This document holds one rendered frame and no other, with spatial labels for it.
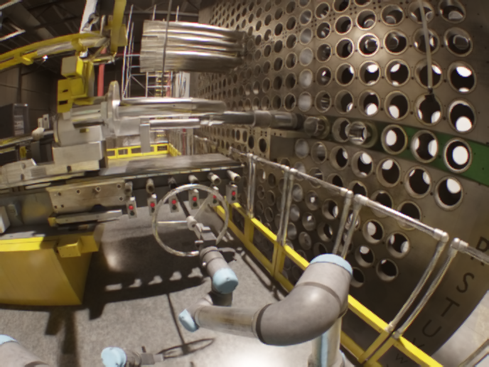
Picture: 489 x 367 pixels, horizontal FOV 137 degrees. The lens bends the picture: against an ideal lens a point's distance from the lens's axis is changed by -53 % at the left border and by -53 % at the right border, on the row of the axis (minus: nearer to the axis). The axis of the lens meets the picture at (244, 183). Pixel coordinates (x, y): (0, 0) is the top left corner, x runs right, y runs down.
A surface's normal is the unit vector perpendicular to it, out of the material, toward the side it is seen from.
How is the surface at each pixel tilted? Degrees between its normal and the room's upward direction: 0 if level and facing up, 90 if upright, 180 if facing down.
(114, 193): 90
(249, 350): 0
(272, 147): 90
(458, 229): 90
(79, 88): 134
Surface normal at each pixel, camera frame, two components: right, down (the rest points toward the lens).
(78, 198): 0.46, 0.29
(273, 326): -0.58, -0.42
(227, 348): 0.04, -0.95
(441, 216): -0.89, 0.11
